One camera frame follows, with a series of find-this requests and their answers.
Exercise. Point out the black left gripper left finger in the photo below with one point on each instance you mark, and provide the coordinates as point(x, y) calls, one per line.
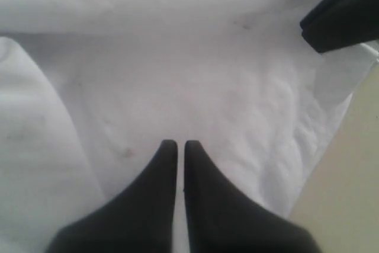
point(139, 219)

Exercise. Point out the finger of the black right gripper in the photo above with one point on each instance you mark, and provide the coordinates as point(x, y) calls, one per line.
point(336, 24)

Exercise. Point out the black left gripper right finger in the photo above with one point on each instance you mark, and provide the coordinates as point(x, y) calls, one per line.
point(221, 218)

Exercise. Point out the white t-shirt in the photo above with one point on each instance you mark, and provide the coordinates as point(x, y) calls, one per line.
point(89, 89)

